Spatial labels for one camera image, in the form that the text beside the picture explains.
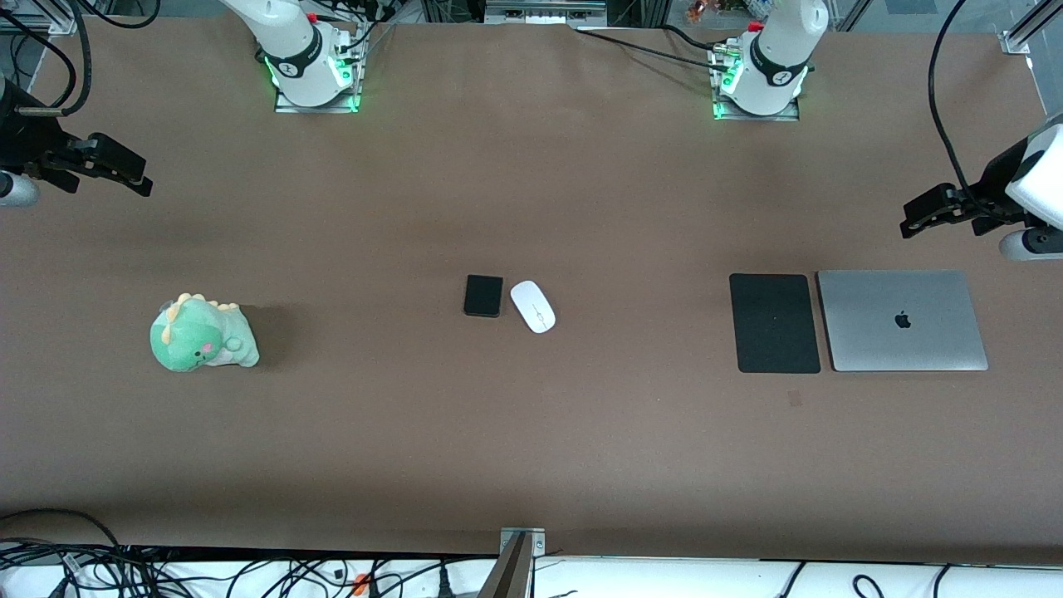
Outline small black phone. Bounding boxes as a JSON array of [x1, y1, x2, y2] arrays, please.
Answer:
[[463, 274, 505, 319]]

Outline white computer mouse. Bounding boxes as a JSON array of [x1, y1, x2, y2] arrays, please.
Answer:
[[509, 280, 557, 335]]

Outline black mouse pad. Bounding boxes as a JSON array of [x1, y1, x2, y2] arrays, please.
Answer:
[[728, 272, 822, 375]]

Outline aluminium extrusion bar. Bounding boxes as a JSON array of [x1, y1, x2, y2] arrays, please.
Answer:
[[0, 13, 81, 37], [999, 0, 1063, 57]]

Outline silver closed laptop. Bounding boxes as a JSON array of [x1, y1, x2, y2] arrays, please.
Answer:
[[816, 268, 990, 373]]

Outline green dinosaur plush toy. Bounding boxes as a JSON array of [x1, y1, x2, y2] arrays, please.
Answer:
[[149, 292, 261, 373]]

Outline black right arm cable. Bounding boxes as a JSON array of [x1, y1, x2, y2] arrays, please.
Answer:
[[0, 0, 94, 119]]

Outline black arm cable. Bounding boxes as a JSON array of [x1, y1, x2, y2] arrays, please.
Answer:
[[927, 0, 971, 194], [0, 0, 94, 119]]

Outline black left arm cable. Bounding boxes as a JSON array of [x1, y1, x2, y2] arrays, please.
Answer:
[[927, 0, 971, 194]]

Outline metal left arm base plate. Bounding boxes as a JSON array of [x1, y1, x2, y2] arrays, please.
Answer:
[[710, 42, 802, 123]]

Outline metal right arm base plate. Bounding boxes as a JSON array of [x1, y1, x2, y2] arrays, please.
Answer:
[[274, 23, 363, 115]]

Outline short black table cable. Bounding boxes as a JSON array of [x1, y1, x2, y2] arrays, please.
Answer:
[[660, 23, 723, 56]]

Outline long black table cable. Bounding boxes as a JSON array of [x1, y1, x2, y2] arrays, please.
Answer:
[[575, 28, 730, 76]]

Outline tangled black cables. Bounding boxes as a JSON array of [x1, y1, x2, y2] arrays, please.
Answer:
[[0, 507, 499, 598]]

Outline aluminium frame with sockets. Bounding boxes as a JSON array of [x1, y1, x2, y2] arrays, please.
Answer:
[[484, 0, 609, 26]]

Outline metal table edge bracket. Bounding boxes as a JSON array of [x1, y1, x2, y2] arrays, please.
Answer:
[[499, 527, 547, 559]]

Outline dark camera support pole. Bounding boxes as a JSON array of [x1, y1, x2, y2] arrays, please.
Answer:
[[477, 533, 532, 598]]

